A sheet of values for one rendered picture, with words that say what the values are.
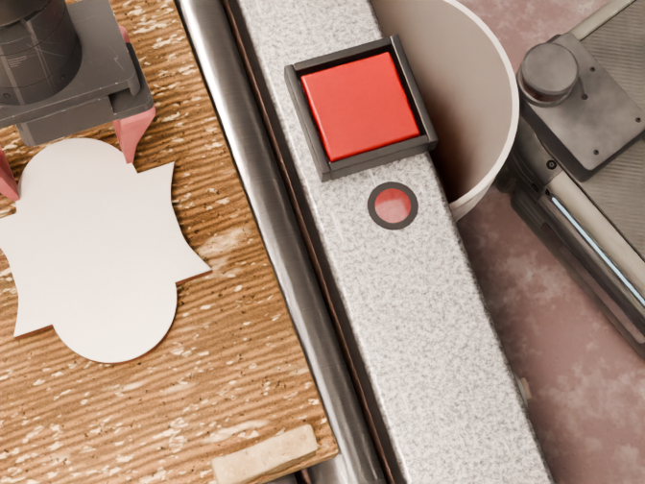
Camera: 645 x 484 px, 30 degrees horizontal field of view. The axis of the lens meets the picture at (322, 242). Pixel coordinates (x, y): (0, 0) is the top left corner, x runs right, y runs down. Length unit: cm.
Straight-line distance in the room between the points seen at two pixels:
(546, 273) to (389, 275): 101
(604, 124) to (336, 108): 79
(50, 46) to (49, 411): 21
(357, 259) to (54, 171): 19
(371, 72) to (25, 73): 24
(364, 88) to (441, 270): 12
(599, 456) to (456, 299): 98
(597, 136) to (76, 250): 91
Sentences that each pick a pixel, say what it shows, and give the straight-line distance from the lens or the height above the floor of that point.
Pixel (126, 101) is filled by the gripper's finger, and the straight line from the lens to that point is 65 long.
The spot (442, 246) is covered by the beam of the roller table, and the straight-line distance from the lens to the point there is 74.
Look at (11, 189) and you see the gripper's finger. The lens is 70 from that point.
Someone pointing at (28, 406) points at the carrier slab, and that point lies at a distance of 70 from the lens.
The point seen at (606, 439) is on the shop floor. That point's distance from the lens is 170.
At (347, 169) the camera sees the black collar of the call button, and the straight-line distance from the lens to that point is 74.
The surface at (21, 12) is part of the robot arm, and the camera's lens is 59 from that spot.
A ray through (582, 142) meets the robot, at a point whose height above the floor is 28.
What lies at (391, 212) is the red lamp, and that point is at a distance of 74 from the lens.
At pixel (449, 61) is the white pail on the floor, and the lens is 153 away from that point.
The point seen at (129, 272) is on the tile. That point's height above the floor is 95.
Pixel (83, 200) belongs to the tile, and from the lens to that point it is 71.
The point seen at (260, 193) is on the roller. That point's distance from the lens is 74.
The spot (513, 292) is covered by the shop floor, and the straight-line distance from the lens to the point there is 171.
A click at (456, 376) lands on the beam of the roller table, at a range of 72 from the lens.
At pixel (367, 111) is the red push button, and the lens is 75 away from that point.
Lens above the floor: 162
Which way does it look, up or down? 72 degrees down
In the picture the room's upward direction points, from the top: 10 degrees clockwise
